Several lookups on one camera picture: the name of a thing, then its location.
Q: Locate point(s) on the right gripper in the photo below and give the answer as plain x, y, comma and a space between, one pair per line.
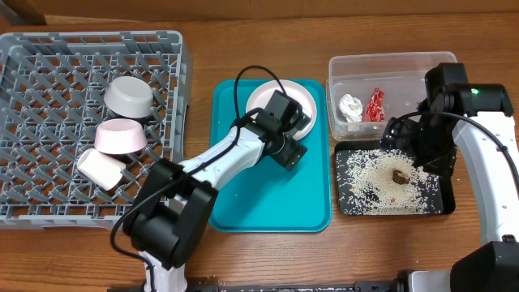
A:
435, 163

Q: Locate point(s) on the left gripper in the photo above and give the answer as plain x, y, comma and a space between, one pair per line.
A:
293, 153

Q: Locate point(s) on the brown food scrap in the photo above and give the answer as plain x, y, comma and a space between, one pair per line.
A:
400, 177

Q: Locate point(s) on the white round plate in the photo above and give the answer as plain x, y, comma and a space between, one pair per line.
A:
261, 96

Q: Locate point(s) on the red snack wrapper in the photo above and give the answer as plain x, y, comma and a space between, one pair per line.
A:
374, 111

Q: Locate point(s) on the pile of white rice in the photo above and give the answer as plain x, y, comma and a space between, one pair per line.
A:
377, 186

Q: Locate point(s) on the white tissue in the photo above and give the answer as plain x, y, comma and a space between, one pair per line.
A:
351, 108

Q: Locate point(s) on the pink bowl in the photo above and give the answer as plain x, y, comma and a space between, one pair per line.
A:
120, 136

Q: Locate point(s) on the grey bowl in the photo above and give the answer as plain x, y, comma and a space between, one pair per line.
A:
129, 97

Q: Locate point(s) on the white paper cup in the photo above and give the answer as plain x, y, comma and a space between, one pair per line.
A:
102, 169

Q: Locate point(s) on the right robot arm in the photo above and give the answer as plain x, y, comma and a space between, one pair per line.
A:
477, 120

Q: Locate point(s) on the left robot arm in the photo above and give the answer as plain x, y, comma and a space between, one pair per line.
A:
171, 211

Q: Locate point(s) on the clear plastic waste bin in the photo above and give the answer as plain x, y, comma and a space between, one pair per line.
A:
400, 76

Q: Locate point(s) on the teal plastic serving tray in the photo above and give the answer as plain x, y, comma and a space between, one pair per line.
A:
268, 198

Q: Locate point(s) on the black plastic tray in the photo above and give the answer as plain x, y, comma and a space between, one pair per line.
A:
446, 203

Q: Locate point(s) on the grey plastic dish rack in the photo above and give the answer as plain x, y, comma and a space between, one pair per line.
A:
52, 100

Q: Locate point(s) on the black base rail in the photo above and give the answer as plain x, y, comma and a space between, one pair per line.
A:
213, 285

